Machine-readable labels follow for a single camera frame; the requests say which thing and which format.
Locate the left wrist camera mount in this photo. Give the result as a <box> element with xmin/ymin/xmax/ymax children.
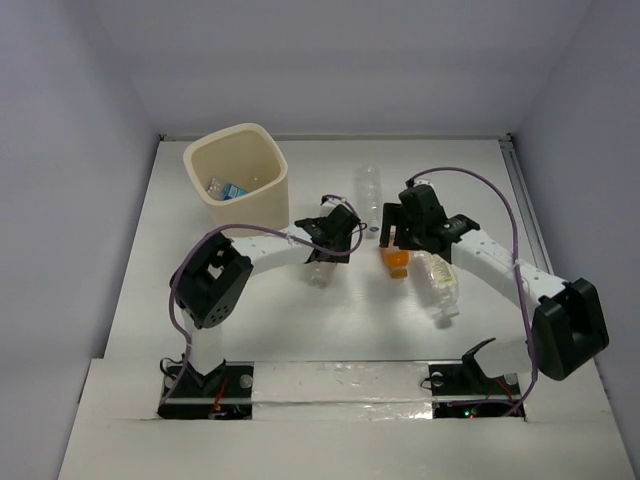
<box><xmin>319</xmin><ymin>197</ymin><xmax>344</xmax><ymax>216</ymax></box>

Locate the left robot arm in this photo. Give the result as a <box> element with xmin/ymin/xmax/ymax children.
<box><xmin>169</xmin><ymin>202</ymin><xmax>363</xmax><ymax>395</ymax></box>

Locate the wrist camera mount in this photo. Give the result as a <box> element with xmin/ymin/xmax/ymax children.
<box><xmin>405</xmin><ymin>175</ymin><xmax>433</xmax><ymax>188</ymax></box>
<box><xmin>319</xmin><ymin>197</ymin><xmax>344</xmax><ymax>216</ymax></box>

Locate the cream plastic bin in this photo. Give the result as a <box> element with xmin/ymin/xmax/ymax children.
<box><xmin>183</xmin><ymin>123</ymin><xmax>291</xmax><ymax>230</ymax></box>

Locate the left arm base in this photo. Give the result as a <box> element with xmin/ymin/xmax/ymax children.
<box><xmin>157</xmin><ymin>357</ymin><xmax>254</xmax><ymax>421</ymax></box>

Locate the silver tape strip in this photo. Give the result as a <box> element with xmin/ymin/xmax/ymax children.
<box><xmin>251</xmin><ymin>362</ymin><xmax>433</xmax><ymax>422</ymax></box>

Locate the crushed clear blue-cap bottle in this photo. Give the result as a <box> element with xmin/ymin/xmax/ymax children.
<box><xmin>206</xmin><ymin>177</ymin><xmax>227</xmax><ymax>201</ymax></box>

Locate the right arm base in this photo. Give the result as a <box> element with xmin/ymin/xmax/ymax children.
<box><xmin>420</xmin><ymin>338</ymin><xmax>525</xmax><ymax>420</ymax></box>

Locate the clear bottle white cap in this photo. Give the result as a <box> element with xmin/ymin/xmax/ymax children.
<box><xmin>354</xmin><ymin>165</ymin><xmax>383</xmax><ymax>238</ymax></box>

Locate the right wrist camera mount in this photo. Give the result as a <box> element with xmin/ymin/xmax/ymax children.
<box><xmin>405</xmin><ymin>175</ymin><xmax>433</xmax><ymax>188</ymax></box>

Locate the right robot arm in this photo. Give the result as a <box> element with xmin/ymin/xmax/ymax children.
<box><xmin>379</xmin><ymin>184</ymin><xmax>609</xmax><ymax>392</ymax></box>

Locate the blue label water bottle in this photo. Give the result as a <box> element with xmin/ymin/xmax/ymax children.
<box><xmin>218</xmin><ymin>183</ymin><xmax>248</xmax><ymax>201</ymax></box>

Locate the red label cola bottle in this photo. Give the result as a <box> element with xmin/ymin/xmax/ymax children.
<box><xmin>307</xmin><ymin>262</ymin><xmax>338</xmax><ymax>289</ymax></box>

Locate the orange juice bottle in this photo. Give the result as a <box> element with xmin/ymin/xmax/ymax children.
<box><xmin>380</xmin><ymin>227</ymin><xmax>410</xmax><ymax>280</ymax></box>

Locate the aluminium table edge rail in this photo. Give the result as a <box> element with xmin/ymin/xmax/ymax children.
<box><xmin>498</xmin><ymin>135</ymin><xmax>554</xmax><ymax>274</ymax></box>

